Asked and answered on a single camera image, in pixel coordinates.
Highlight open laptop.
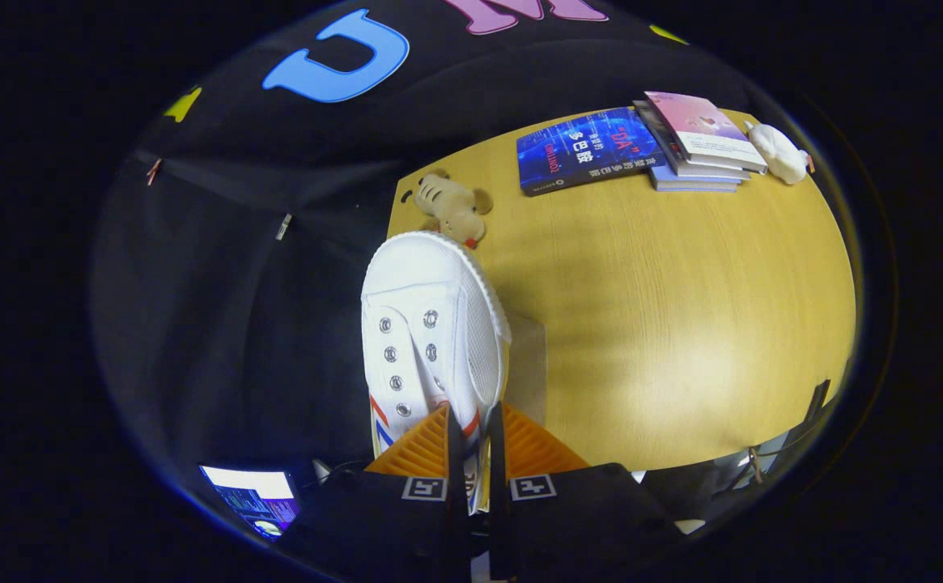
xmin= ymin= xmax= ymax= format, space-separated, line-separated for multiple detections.
xmin=200 ymin=464 xmax=302 ymax=539

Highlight pink book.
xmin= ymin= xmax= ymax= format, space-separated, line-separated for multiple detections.
xmin=645 ymin=91 xmax=768 ymax=173

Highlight beige plush toy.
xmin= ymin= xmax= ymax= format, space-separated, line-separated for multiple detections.
xmin=414 ymin=172 xmax=494 ymax=248

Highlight white canvas shoe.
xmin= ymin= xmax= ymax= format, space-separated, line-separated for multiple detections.
xmin=360 ymin=231 xmax=512 ymax=515

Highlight white plush toy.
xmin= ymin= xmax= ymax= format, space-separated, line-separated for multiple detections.
xmin=745 ymin=120 xmax=812 ymax=185

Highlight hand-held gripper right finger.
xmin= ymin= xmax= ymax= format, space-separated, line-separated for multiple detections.
xmin=487 ymin=401 xmax=682 ymax=583

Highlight pale blue book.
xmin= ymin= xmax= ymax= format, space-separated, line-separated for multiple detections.
xmin=651 ymin=164 xmax=741 ymax=194

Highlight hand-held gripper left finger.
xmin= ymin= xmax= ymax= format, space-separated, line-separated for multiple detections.
xmin=277 ymin=403 xmax=472 ymax=583

